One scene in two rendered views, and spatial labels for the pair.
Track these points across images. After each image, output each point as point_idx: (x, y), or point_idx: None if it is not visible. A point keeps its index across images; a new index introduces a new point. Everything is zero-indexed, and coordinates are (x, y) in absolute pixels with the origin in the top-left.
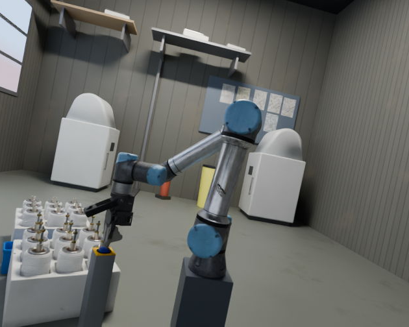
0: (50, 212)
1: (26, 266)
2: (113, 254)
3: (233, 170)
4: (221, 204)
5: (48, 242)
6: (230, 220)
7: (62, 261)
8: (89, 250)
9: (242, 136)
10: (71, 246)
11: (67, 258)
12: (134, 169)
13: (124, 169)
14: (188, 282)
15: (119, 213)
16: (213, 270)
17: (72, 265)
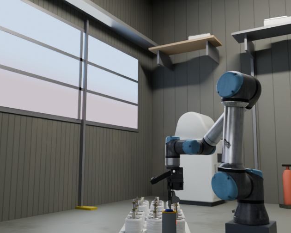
0: (151, 205)
1: (126, 227)
2: (174, 212)
3: (232, 125)
4: (229, 154)
5: (142, 215)
6: (258, 173)
7: (148, 225)
8: None
9: (231, 98)
10: (153, 215)
11: (150, 223)
12: (175, 145)
13: (170, 147)
14: (228, 228)
15: (172, 180)
16: (249, 218)
17: (154, 228)
